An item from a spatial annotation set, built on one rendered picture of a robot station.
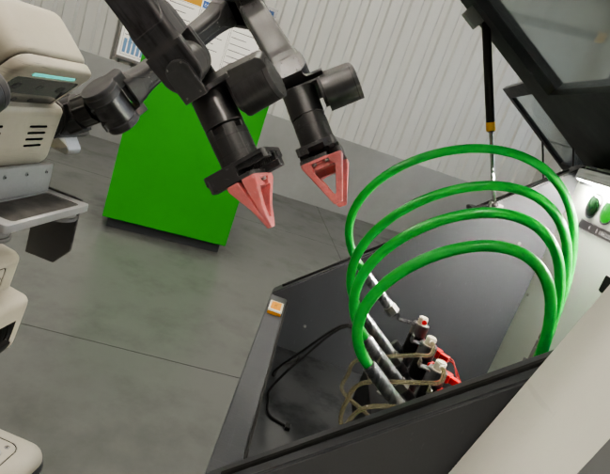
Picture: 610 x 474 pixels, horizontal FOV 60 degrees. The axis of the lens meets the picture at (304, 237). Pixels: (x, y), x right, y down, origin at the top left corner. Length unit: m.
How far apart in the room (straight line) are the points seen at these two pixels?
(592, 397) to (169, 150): 3.75
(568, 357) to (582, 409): 0.06
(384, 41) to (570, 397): 7.04
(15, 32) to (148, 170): 3.15
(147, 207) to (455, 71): 4.89
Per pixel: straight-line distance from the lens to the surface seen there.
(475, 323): 1.30
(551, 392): 0.56
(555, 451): 0.52
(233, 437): 0.76
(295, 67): 0.94
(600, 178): 1.14
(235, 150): 0.74
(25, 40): 1.02
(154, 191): 4.14
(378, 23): 7.48
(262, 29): 1.14
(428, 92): 7.60
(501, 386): 0.60
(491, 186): 0.80
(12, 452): 1.71
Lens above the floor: 1.40
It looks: 14 degrees down
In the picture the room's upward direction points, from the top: 19 degrees clockwise
